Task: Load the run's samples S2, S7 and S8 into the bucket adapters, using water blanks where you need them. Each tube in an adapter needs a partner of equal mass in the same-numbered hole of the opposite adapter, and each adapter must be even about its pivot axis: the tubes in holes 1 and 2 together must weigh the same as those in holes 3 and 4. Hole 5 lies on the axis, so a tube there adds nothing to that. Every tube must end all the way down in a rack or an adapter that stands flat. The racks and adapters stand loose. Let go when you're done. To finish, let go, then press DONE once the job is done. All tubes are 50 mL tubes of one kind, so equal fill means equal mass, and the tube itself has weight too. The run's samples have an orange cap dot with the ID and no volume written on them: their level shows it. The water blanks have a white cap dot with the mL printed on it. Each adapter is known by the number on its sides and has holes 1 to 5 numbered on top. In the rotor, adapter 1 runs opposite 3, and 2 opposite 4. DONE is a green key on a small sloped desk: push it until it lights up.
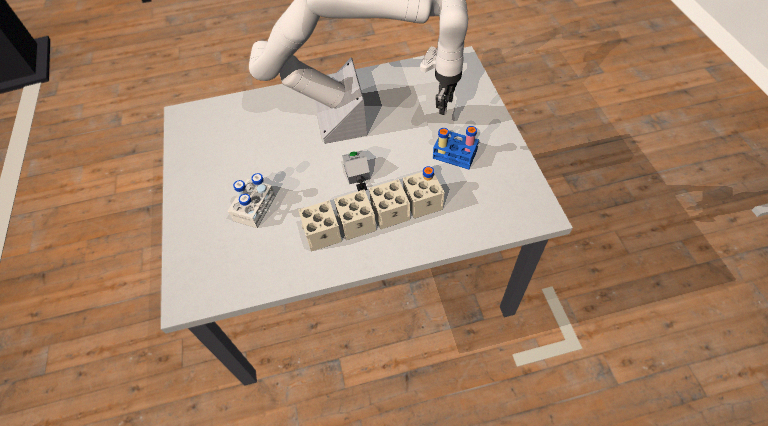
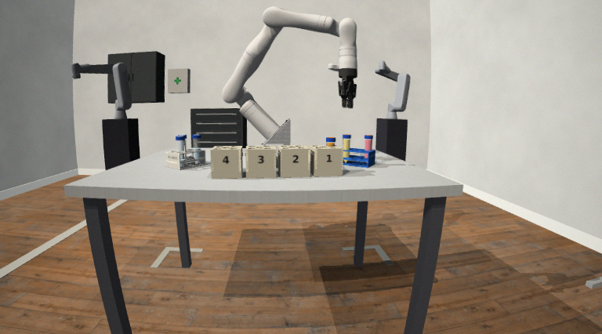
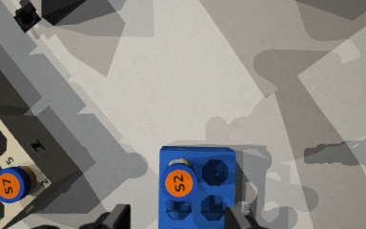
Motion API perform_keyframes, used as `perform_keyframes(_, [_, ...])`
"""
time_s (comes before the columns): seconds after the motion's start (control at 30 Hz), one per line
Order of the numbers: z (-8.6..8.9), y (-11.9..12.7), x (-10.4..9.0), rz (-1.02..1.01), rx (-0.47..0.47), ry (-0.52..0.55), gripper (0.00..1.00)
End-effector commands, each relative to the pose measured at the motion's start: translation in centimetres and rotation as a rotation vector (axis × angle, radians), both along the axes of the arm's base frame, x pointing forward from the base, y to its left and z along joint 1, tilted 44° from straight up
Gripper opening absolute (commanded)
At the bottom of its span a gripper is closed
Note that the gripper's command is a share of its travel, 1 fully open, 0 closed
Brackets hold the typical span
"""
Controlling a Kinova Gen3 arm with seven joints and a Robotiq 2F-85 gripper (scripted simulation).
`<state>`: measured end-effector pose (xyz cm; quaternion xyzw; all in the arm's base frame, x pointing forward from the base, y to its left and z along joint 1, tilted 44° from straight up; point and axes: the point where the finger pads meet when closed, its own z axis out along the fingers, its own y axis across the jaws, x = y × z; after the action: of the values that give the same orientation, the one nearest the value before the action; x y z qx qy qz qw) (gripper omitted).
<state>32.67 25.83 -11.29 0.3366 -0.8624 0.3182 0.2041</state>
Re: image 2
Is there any blue tube rack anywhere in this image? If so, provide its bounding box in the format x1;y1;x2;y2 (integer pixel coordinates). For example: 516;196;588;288
343;148;375;168

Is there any beige tube rack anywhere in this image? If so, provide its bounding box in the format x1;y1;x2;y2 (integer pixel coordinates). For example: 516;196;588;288
166;148;206;170

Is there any beige bucket adapter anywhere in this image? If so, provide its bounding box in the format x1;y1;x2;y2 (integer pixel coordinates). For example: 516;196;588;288
278;145;310;178
245;146;277;179
309;145;343;177
210;146;243;179

